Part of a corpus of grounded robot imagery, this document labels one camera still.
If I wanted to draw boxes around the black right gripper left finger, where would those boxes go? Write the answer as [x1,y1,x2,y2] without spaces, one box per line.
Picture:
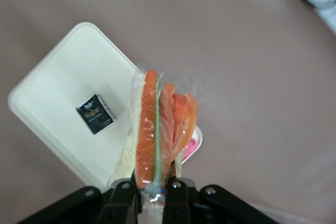
[15,178,141,224]

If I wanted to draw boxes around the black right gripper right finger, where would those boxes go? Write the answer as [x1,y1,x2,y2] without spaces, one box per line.
[164,178,289,224]

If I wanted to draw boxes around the white bread sandwich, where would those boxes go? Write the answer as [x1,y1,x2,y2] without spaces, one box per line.
[112,62,204,224]

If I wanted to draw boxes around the cream plastic tray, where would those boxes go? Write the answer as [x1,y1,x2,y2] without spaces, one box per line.
[7,22,204,190]

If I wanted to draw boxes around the pink cartoon snack pack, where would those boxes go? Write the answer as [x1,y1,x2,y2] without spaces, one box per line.
[183,134,202,162]

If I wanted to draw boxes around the small black snack box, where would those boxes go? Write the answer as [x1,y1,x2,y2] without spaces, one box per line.
[75,93,118,136]

